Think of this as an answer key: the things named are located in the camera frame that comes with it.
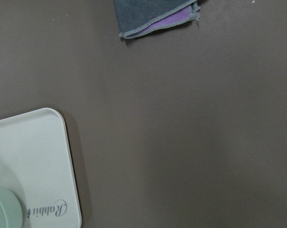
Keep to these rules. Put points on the cream rabbit tray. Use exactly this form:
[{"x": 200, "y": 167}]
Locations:
[{"x": 36, "y": 165}]

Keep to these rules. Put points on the stacked green bowls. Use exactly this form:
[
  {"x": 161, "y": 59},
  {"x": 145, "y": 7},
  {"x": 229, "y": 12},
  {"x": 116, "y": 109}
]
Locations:
[{"x": 10, "y": 209}]

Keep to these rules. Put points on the grey folded cloth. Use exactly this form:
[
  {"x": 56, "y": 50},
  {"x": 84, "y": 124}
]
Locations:
[{"x": 135, "y": 15}]

